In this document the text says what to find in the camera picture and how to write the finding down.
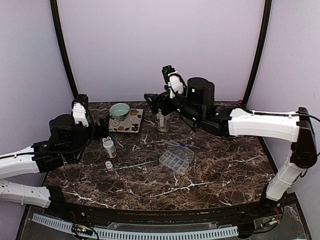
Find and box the left celadon green bowl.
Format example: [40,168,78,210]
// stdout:
[109,103,131,121]

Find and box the black left frame post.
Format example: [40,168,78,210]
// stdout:
[49,0,79,99]

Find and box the white slotted cable duct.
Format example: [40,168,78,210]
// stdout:
[31,213,239,240]

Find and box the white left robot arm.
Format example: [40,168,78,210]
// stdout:
[0,114,110,218]

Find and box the white pill bottle orange label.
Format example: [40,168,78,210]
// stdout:
[102,136,117,159]

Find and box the black right frame post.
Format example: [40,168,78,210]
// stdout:
[241,0,273,107]

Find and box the black front table rail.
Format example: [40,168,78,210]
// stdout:
[24,193,298,226]

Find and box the beige ceramic mug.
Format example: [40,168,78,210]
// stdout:
[155,112,171,132]

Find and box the floral square coaster tile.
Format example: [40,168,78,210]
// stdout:
[108,108,144,134]

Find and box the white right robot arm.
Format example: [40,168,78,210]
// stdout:
[144,74,318,217]

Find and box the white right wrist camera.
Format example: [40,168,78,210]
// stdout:
[162,65,187,99]

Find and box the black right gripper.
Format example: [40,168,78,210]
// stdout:
[144,85,203,125]

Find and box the black frame post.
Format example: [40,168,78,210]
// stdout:
[49,0,79,99]
[241,0,273,107]

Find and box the clear plastic pill organizer box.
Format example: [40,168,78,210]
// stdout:
[158,140,195,175]

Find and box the small white bottle cap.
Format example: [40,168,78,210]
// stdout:
[105,161,114,172]

